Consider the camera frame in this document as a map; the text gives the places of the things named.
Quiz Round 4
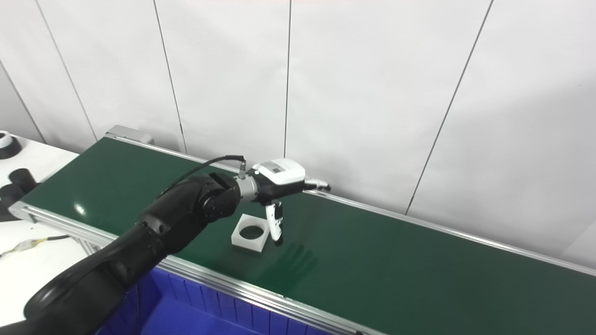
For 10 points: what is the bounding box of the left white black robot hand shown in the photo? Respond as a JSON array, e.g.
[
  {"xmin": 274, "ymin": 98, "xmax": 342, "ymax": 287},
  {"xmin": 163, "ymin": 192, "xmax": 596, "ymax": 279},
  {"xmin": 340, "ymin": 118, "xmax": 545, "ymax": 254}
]
[{"xmin": 251, "ymin": 158, "xmax": 331, "ymax": 243}]

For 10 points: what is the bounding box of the white square part round hole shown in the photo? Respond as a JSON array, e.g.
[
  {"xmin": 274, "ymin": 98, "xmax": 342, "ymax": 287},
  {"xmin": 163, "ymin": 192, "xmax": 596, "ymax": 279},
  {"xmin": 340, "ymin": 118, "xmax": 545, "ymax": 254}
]
[{"xmin": 231, "ymin": 214, "xmax": 271, "ymax": 254}]

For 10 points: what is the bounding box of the green conveyor belt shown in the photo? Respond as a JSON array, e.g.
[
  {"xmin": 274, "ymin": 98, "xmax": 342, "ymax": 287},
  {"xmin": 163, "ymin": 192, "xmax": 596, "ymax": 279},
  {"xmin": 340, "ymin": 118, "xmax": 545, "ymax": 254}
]
[{"xmin": 9, "ymin": 135, "xmax": 596, "ymax": 335}]

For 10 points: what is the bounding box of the gray conveyor end housing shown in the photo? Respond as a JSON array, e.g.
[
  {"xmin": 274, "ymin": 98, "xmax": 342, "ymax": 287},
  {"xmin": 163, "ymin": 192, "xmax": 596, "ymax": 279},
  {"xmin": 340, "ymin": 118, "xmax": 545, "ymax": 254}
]
[{"xmin": 106, "ymin": 125, "xmax": 155, "ymax": 145}]

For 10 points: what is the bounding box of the blue plastic bin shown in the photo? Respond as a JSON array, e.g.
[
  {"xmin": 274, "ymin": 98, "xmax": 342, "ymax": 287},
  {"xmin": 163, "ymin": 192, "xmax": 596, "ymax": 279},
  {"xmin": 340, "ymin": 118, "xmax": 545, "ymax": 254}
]
[{"xmin": 95, "ymin": 268, "xmax": 336, "ymax": 335}]

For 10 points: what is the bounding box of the aluminium conveyor leg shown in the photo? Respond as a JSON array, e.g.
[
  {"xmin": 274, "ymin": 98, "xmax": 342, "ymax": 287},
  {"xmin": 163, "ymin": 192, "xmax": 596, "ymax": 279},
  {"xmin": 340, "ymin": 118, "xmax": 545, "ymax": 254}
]
[{"xmin": 70, "ymin": 235, "xmax": 101, "ymax": 255}]

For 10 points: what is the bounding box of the black double cylinder part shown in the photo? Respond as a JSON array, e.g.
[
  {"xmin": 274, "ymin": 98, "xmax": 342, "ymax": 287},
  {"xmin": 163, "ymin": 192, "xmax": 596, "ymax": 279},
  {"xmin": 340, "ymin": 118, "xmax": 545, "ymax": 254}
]
[{"xmin": 0, "ymin": 168, "xmax": 41, "ymax": 222}]

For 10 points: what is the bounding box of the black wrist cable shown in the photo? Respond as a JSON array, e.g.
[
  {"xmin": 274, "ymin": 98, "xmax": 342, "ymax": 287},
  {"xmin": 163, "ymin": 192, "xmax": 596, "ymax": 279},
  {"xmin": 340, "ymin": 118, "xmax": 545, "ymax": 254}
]
[{"xmin": 158, "ymin": 155, "xmax": 247, "ymax": 196}]

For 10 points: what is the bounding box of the black cable yellow tag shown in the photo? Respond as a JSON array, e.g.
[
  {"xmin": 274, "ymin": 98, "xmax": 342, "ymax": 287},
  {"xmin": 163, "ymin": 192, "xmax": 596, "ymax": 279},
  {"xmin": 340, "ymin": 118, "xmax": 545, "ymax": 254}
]
[{"xmin": 0, "ymin": 235, "xmax": 70, "ymax": 259}]

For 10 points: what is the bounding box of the black cylinder white ring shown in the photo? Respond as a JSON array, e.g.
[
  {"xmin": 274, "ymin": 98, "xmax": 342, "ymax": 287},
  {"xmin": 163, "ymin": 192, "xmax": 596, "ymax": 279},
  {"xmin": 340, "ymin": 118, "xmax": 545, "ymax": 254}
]
[{"xmin": 0, "ymin": 131, "xmax": 22, "ymax": 160}]

